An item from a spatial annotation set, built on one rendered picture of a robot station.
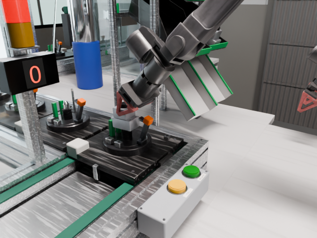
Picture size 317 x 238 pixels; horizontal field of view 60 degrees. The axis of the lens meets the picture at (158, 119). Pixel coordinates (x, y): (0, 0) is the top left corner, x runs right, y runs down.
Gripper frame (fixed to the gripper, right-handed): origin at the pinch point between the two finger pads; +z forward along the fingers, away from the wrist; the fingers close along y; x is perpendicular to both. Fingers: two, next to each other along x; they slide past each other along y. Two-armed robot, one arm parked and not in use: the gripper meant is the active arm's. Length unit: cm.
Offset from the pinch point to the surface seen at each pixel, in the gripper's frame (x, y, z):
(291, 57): 22, -281, 24
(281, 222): 46.7, -5.4, -12.2
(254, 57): -5, -286, 56
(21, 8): -24.2, 18.8, -13.7
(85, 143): 0.1, 8.6, 11.4
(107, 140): 3.5, 5.7, 6.6
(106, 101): -25, -46, 51
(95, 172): 8.7, 13.2, 9.2
